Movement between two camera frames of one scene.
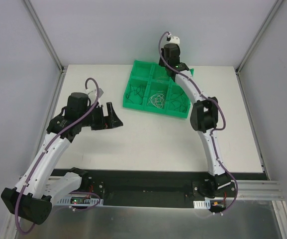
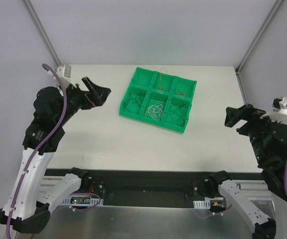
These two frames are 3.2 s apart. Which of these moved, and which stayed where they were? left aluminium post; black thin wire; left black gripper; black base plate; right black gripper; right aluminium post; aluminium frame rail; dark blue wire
Moved: dark blue wire; right black gripper; black thin wire; left black gripper
Stayed: black base plate; right aluminium post; left aluminium post; aluminium frame rail
